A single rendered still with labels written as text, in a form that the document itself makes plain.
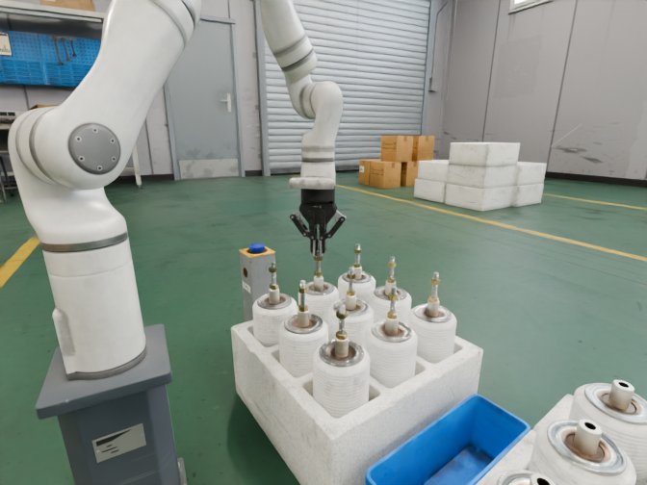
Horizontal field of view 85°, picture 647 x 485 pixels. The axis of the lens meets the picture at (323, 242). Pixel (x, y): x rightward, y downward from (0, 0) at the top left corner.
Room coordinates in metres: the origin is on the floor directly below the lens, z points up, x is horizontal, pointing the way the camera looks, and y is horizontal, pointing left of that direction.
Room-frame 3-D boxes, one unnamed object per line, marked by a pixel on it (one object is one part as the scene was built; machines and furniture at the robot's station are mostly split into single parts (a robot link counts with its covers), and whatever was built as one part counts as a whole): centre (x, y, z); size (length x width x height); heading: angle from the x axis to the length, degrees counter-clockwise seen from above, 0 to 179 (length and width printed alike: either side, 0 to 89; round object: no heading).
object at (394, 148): (4.45, -0.89, 0.45); 0.30 x 0.24 x 0.30; 29
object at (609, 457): (0.33, -0.31, 0.25); 0.08 x 0.08 x 0.01
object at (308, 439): (0.68, -0.06, 0.09); 0.39 x 0.39 x 0.18; 35
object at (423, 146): (4.63, -1.20, 0.45); 0.30 x 0.24 x 0.30; 25
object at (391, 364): (0.58, -0.13, 0.16); 0.10 x 0.10 x 0.18
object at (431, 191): (3.52, -1.19, 0.09); 0.39 x 0.39 x 0.18; 28
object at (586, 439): (0.33, -0.31, 0.26); 0.02 x 0.02 x 0.03
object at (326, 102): (0.77, 0.00, 0.62); 0.09 x 0.07 x 0.15; 45
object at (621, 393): (0.40, -0.40, 0.26); 0.02 x 0.02 x 0.03
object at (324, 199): (0.77, 0.01, 0.46); 0.08 x 0.08 x 0.09
